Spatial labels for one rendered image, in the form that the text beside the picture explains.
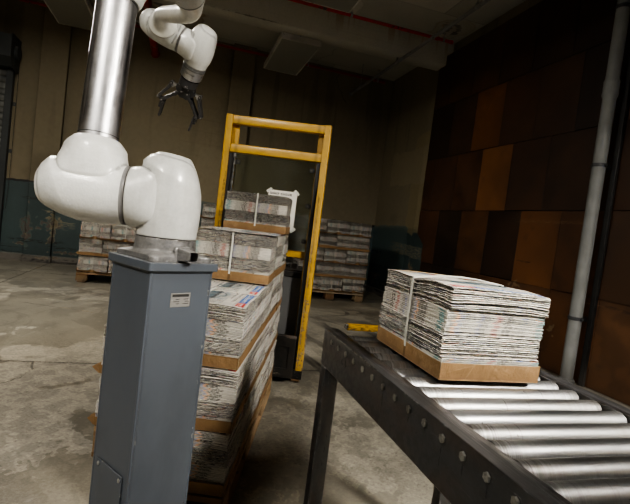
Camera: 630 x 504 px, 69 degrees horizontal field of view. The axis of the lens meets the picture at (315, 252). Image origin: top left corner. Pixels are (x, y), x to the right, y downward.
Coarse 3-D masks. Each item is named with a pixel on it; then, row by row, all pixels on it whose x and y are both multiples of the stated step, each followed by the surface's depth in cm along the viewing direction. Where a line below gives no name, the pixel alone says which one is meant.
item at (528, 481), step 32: (352, 352) 131; (352, 384) 128; (384, 384) 110; (384, 416) 108; (416, 416) 95; (448, 416) 90; (416, 448) 93; (448, 448) 83; (480, 448) 77; (448, 480) 82; (480, 480) 74; (512, 480) 68
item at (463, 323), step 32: (448, 288) 111; (480, 288) 112; (512, 288) 129; (416, 320) 123; (448, 320) 110; (480, 320) 112; (512, 320) 115; (448, 352) 111; (480, 352) 113; (512, 352) 115
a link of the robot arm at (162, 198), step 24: (144, 168) 116; (168, 168) 115; (192, 168) 120; (144, 192) 114; (168, 192) 115; (192, 192) 118; (144, 216) 115; (168, 216) 115; (192, 216) 119; (192, 240) 121
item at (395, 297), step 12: (396, 276) 138; (408, 276) 131; (396, 288) 138; (408, 288) 130; (384, 300) 144; (396, 300) 136; (384, 312) 142; (396, 312) 134; (384, 324) 141; (396, 324) 133
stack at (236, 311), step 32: (224, 288) 195; (256, 288) 205; (224, 320) 160; (256, 320) 196; (224, 352) 161; (256, 352) 206; (224, 384) 161; (256, 384) 223; (224, 416) 162; (256, 416) 241; (224, 448) 163; (192, 480) 164; (224, 480) 165
